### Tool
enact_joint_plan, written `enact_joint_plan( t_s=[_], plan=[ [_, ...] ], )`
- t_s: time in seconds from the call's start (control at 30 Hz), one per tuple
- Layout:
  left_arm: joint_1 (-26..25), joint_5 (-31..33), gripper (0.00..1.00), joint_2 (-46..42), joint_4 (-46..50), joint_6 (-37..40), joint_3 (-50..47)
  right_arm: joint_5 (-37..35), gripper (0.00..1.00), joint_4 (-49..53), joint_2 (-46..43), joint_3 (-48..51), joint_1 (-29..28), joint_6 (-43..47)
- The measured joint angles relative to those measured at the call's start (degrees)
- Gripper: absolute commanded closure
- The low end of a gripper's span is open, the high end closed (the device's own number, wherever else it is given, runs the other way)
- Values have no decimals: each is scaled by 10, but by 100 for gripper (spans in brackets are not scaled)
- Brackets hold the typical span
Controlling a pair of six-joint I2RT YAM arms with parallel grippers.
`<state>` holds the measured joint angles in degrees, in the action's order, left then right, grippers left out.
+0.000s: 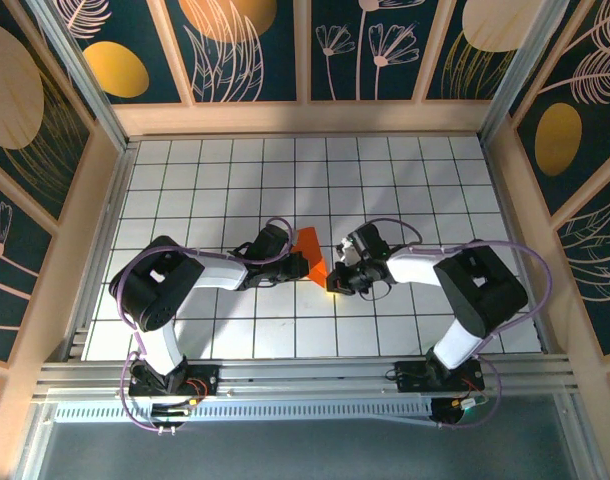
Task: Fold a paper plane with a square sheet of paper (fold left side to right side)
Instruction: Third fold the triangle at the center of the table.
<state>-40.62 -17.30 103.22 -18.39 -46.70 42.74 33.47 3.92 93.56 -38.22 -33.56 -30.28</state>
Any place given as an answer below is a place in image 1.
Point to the orange square paper sheet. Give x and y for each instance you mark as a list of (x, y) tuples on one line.
[(312, 255)]

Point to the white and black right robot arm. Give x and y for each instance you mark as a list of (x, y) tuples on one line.
[(480, 290)]

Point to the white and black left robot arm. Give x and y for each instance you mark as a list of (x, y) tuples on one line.
[(157, 290)]

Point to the black round controller housing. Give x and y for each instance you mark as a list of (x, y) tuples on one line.
[(447, 415)]

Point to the black controller box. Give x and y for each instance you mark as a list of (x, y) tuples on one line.
[(167, 414)]

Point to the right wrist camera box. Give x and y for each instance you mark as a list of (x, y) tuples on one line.
[(346, 252)]

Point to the aluminium mounting rail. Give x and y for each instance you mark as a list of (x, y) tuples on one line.
[(310, 372)]

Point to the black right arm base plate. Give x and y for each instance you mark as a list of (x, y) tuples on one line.
[(410, 377)]

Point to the aluminium side rail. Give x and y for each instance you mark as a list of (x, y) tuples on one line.
[(502, 190), (101, 255)]

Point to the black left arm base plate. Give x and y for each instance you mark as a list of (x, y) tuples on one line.
[(207, 376)]

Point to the aluminium corner post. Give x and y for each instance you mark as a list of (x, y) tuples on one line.
[(112, 125), (495, 120)]

